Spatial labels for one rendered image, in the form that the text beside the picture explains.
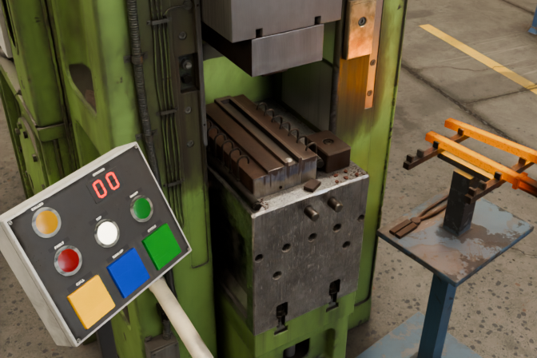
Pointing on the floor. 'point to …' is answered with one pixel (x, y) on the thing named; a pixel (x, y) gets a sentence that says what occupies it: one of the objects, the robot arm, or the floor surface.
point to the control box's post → (106, 341)
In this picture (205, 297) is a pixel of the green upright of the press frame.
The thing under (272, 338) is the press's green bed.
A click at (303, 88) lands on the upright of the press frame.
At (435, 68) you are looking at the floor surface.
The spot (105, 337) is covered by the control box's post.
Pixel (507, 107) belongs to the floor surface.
